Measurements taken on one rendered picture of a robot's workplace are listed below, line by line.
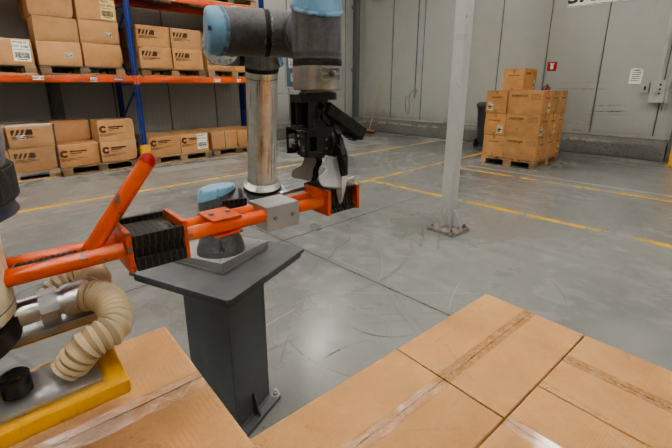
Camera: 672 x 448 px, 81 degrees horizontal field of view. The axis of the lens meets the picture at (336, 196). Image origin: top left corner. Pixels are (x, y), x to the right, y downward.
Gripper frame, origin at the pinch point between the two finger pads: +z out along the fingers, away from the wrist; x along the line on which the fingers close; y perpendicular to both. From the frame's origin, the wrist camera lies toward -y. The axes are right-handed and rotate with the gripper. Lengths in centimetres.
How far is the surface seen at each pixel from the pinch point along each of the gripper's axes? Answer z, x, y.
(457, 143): 32, -156, -287
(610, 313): 122, 1, -236
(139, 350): 27.7, -13.5, 35.6
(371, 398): 68, -7, -22
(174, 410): 27.8, 5.6, 35.5
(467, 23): -75, -155, -287
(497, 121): 41, -315, -658
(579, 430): 68, 37, -57
